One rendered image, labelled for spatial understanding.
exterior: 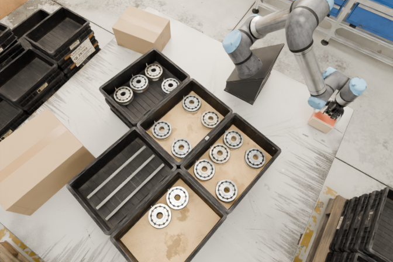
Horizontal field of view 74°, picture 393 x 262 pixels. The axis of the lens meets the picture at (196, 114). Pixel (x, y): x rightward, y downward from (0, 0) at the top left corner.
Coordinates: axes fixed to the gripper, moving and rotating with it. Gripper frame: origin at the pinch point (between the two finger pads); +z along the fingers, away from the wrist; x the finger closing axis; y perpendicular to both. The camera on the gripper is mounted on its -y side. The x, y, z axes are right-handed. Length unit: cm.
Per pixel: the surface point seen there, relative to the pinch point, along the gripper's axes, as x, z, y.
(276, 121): -21.9, 6.4, 16.2
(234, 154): -32, -7, 53
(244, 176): -23, -7, 60
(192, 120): -61, -7, 49
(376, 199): 51, 24, 19
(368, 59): 32, 77, -144
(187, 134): -58, -7, 57
